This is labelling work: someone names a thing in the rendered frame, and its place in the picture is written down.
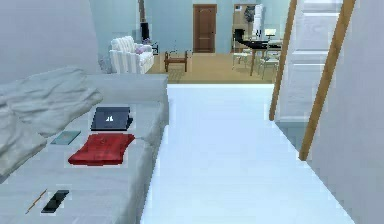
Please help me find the grey pillow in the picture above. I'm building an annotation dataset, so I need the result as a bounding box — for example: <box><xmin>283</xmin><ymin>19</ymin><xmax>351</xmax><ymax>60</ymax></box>
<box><xmin>0</xmin><ymin>66</ymin><xmax>104</xmax><ymax>139</ymax></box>
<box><xmin>0</xmin><ymin>105</ymin><xmax>48</xmax><ymax>179</ymax></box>

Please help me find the brown wooden coffee table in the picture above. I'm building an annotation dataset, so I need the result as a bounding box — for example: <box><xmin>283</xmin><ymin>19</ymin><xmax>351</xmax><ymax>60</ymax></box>
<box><xmin>163</xmin><ymin>50</ymin><xmax>189</xmax><ymax>73</ymax></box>

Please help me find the black phone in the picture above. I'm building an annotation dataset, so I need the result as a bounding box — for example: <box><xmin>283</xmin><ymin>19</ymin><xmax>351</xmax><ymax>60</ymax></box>
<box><xmin>40</xmin><ymin>189</ymin><xmax>70</xmax><ymax>214</ymax></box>

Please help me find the brown wooden door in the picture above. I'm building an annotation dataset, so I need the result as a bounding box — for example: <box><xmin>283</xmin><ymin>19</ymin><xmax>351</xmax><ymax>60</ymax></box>
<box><xmin>192</xmin><ymin>3</ymin><xmax>218</xmax><ymax>54</ymax></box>

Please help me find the white chair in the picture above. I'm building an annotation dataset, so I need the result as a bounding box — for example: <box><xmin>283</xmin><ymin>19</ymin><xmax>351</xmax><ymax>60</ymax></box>
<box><xmin>258</xmin><ymin>49</ymin><xmax>281</xmax><ymax>80</ymax></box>
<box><xmin>232</xmin><ymin>48</ymin><xmax>252</xmax><ymax>70</ymax></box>

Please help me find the black television set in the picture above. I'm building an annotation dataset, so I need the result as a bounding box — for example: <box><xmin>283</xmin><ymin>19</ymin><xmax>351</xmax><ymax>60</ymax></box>
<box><xmin>140</xmin><ymin>22</ymin><xmax>150</xmax><ymax>41</ymax></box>

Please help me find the black dining table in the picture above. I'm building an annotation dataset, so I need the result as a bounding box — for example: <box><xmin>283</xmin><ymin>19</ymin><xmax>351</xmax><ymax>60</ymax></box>
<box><xmin>237</xmin><ymin>38</ymin><xmax>284</xmax><ymax>77</ymax></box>

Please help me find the grey bed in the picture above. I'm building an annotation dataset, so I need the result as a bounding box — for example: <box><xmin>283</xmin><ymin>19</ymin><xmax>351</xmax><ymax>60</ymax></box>
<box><xmin>0</xmin><ymin>73</ymin><xmax>170</xmax><ymax>224</ymax></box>

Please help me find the red cloth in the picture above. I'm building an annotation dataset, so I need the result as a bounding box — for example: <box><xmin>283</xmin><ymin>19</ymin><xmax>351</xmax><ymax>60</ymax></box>
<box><xmin>67</xmin><ymin>133</ymin><xmax>136</xmax><ymax>167</ymax></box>

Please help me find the white striped sofa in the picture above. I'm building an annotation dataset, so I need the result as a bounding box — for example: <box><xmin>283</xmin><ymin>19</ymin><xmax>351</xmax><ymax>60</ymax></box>
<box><xmin>109</xmin><ymin>35</ymin><xmax>155</xmax><ymax>75</ymax></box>

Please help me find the brown pencil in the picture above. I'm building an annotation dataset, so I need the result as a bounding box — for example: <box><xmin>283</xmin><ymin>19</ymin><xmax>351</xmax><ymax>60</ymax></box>
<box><xmin>25</xmin><ymin>188</ymin><xmax>48</xmax><ymax>215</ymax></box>

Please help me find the white panelled door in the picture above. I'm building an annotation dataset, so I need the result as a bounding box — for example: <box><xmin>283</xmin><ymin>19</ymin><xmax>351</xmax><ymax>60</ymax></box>
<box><xmin>275</xmin><ymin>0</ymin><xmax>344</xmax><ymax>123</ymax></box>

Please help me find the dark grey laptop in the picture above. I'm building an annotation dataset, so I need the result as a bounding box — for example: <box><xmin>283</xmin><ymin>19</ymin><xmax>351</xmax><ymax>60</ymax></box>
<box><xmin>90</xmin><ymin>106</ymin><xmax>134</xmax><ymax>132</ymax></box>

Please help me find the wooden shelf unit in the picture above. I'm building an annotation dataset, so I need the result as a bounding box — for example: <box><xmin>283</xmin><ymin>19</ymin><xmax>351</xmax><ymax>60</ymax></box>
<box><xmin>232</xmin><ymin>3</ymin><xmax>258</xmax><ymax>54</ymax></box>

